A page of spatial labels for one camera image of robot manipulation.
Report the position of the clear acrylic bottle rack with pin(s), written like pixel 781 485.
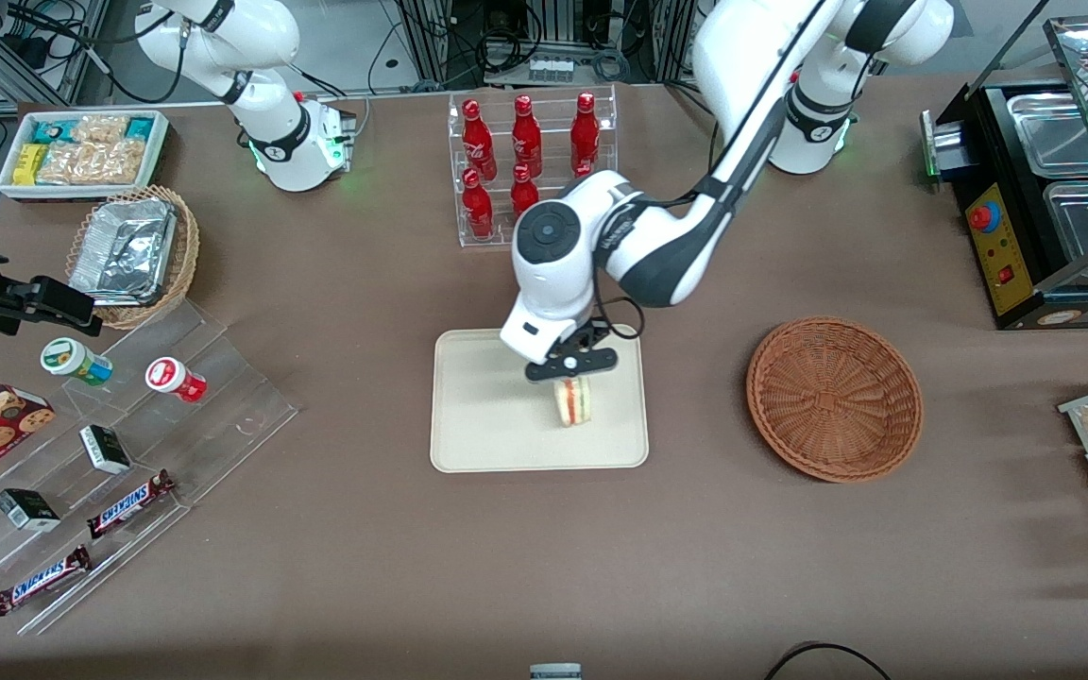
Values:
pixel 459 236

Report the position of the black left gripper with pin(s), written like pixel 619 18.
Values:
pixel 590 335

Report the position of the teal snack packet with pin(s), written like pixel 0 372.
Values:
pixel 53 130

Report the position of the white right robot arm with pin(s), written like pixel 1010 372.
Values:
pixel 280 132

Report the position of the grey power strip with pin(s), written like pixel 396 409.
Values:
pixel 551 68

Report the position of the small black carton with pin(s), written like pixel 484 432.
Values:
pixel 106 450
pixel 26 510

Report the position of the triangular sandwich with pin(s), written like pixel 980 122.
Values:
pixel 574 404

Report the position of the clear acrylic stepped display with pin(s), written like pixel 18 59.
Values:
pixel 223 416

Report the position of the green lid snack cup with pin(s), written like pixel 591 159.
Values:
pixel 72 359

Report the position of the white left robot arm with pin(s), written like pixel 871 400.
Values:
pixel 657 255

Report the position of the round brown wicker basket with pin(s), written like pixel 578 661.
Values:
pixel 832 401

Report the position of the beige rectangular tray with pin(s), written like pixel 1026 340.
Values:
pixel 487 416

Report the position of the aluminium foil container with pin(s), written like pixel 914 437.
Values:
pixel 124 250

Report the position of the red lid snack cup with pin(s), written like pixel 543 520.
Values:
pixel 171 378

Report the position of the light oval wicker basket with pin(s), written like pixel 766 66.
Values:
pixel 187 246

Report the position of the white plastic snack bin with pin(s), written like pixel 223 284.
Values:
pixel 8 179

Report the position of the small grey white device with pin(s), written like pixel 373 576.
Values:
pixel 555 671

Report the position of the yellow snack packet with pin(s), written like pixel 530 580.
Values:
pixel 28 164

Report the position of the Snickers chocolate bar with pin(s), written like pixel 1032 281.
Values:
pixel 42 580
pixel 128 504

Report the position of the black food warmer cabinet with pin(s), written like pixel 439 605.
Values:
pixel 1011 274

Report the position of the clear bag of crackers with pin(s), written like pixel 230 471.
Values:
pixel 91 162

